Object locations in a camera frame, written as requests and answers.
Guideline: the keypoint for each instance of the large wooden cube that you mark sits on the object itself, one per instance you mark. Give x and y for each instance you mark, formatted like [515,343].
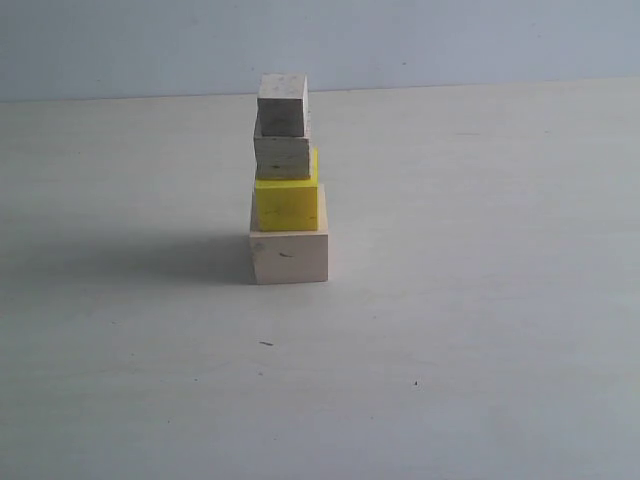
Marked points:
[282,257]

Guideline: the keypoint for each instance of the medium wooden cube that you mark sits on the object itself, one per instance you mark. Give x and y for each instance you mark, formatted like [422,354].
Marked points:
[282,157]

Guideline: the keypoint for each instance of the small wooden cube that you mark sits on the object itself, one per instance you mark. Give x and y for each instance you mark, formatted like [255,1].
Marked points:
[282,104]

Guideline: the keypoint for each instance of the yellow cube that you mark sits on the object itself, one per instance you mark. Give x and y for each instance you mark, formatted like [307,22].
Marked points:
[288,205]

